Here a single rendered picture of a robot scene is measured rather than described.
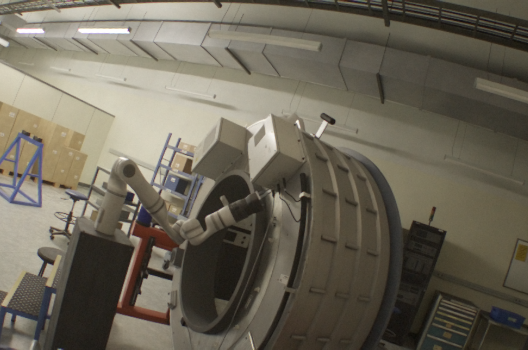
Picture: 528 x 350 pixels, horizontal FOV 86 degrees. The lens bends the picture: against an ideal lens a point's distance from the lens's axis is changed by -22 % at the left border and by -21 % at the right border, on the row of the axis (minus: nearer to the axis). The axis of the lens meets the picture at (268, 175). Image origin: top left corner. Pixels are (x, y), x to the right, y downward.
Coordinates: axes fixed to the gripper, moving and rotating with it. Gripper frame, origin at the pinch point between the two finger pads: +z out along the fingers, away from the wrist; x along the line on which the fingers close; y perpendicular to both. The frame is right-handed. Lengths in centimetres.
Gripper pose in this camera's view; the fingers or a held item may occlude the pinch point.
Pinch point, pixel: (272, 189)
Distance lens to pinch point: 138.4
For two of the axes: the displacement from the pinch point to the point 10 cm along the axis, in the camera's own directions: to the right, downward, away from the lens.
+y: 3.3, 6.1, -7.2
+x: -2.8, -6.7, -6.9
